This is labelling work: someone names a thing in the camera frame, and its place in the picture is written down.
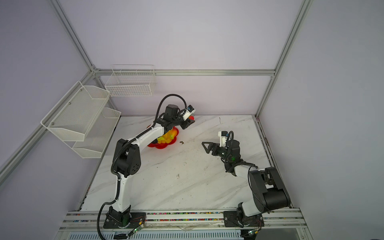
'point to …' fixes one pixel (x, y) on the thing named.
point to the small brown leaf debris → (181, 142)
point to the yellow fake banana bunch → (167, 137)
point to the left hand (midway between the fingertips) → (189, 117)
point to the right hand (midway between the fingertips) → (205, 144)
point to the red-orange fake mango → (191, 117)
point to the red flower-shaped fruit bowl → (164, 145)
